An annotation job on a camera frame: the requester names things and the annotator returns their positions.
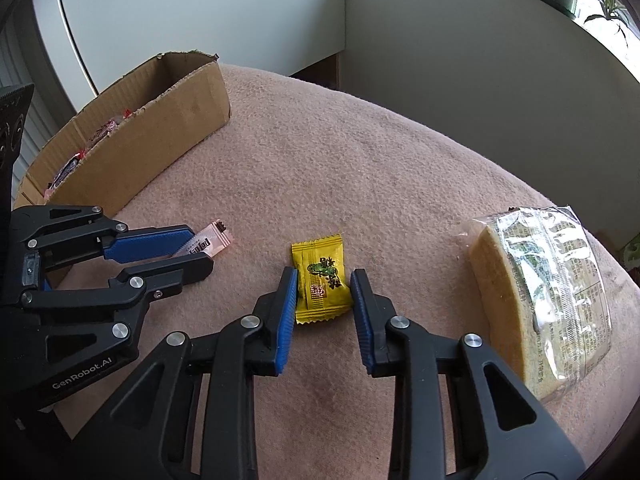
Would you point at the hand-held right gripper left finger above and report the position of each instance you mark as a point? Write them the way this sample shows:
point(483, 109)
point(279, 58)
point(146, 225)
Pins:
point(286, 320)

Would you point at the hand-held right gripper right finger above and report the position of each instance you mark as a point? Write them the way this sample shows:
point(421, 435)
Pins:
point(361, 320)

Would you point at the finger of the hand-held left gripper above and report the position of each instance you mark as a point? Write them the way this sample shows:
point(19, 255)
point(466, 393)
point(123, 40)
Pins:
point(150, 244)
point(185, 270)

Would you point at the pale pink snack packet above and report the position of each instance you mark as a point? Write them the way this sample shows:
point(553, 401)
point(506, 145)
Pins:
point(212, 240)

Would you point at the yellow snack packet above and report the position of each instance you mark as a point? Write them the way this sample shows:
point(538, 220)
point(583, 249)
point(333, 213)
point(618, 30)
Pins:
point(320, 275)

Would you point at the cardboard box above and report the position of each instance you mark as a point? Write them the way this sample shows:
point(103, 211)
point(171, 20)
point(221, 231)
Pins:
point(175, 115)

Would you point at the pink red snack packet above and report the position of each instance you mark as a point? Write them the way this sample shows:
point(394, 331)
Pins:
point(107, 127)

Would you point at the sliced bread in clear bag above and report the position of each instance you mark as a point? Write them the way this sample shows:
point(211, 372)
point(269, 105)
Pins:
point(500, 280)

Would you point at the white ribbed radiator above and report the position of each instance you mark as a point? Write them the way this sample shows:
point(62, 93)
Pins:
point(25, 130)

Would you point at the white cabinet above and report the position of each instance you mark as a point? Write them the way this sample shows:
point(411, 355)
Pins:
point(200, 10)

